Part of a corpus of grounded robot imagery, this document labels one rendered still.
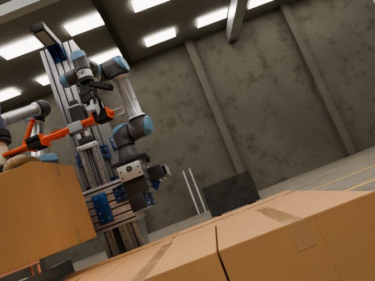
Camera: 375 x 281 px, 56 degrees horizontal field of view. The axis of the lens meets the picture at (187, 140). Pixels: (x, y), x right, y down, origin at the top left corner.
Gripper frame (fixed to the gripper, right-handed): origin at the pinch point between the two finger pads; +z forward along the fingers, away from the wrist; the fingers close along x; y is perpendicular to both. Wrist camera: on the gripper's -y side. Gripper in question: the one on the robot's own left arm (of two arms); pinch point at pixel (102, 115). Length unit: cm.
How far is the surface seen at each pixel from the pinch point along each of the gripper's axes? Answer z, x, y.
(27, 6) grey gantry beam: -191, -158, 80
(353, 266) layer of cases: 81, 74, -64
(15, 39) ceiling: -569, -761, 379
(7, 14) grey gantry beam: -191, -156, 102
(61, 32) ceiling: -570, -820, 259
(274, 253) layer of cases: 72, 75, -48
